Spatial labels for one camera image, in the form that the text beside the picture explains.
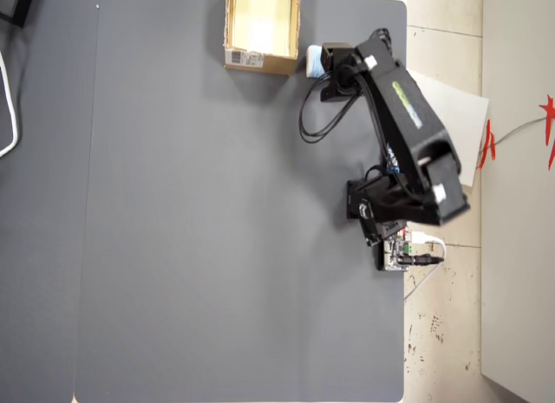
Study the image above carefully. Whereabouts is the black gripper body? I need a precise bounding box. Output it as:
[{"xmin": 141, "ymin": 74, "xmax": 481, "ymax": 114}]
[{"xmin": 319, "ymin": 42, "xmax": 364, "ymax": 103}]

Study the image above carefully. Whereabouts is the open cardboard box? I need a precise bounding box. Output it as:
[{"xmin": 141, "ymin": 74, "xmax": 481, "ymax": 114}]
[{"xmin": 222, "ymin": 0, "xmax": 303, "ymax": 77}]

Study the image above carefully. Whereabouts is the white paper sheet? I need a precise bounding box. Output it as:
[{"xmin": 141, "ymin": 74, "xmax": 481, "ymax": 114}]
[{"xmin": 407, "ymin": 68, "xmax": 491, "ymax": 189}]

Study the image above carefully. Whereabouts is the blue controller circuit board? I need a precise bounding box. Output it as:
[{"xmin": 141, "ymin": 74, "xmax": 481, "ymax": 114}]
[{"xmin": 374, "ymin": 229, "xmax": 414, "ymax": 273}]

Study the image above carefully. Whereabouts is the wide grey table mat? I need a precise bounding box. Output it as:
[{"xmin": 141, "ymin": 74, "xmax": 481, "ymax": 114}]
[{"xmin": 72, "ymin": 0, "xmax": 409, "ymax": 403}]

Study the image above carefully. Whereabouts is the white cabinet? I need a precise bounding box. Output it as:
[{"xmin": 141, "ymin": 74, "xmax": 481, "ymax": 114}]
[{"xmin": 480, "ymin": 0, "xmax": 555, "ymax": 403}]

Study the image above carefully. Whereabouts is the narrow grey table mat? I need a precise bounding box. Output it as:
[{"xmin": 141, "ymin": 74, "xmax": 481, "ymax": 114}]
[{"xmin": 0, "ymin": 0, "xmax": 100, "ymax": 403}]

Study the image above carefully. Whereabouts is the thick black camera cable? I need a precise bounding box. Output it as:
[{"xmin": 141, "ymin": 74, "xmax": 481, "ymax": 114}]
[{"xmin": 298, "ymin": 68, "xmax": 375, "ymax": 145}]

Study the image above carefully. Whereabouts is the white USB cable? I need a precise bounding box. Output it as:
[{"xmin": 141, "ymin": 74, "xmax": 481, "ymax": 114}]
[{"xmin": 404, "ymin": 231, "xmax": 448, "ymax": 300}]

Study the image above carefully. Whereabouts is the black power plug cable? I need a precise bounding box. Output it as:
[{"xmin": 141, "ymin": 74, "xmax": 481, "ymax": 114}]
[{"xmin": 399, "ymin": 254, "xmax": 446, "ymax": 268}]

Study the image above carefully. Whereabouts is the black frame object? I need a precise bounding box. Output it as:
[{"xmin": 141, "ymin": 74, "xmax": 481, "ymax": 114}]
[{"xmin": 0, "ymin": 0, "xmax": 39, "ymax": 29}]

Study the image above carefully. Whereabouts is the thick white cable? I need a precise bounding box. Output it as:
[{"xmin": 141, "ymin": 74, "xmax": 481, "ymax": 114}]
[{"xmin": 0, "ymin": 50, "xmax": 21, "ymax": 158}]

